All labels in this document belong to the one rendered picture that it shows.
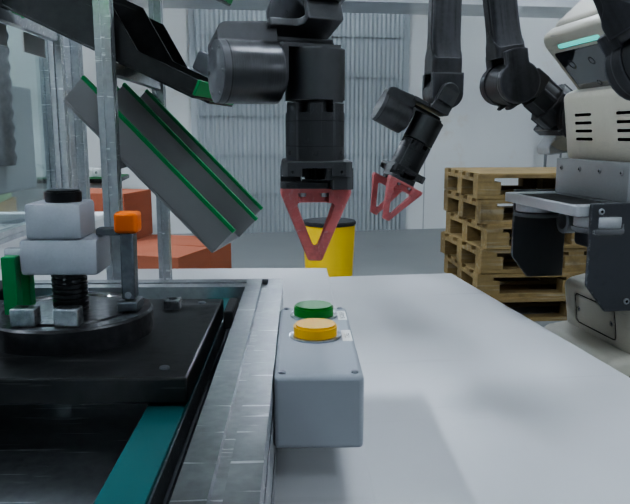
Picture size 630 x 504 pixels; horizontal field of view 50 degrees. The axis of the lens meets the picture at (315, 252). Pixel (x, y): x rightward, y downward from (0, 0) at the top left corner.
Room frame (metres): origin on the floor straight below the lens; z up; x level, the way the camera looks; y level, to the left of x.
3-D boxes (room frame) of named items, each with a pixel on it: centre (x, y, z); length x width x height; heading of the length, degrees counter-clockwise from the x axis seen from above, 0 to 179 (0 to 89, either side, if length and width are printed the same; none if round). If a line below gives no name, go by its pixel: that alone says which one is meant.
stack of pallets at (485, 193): (4.56, -1.58, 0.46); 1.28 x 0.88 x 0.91; 95
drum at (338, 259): (4.56, -0.09, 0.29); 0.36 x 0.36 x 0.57
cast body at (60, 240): (0.58, 0.22, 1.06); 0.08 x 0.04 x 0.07; 92
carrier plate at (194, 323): (0.58, 0.21, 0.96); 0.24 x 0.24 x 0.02; 1
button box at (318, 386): (0.60, 0.00, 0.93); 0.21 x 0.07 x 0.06; 1
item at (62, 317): (0.53, 0.20, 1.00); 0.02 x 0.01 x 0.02; 91
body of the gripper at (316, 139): (0.67, 0.00, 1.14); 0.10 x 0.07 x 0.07; 2
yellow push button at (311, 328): (0.60, 0.00, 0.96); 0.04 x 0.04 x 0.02
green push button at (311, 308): (0.67, 0.00, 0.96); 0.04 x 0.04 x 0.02
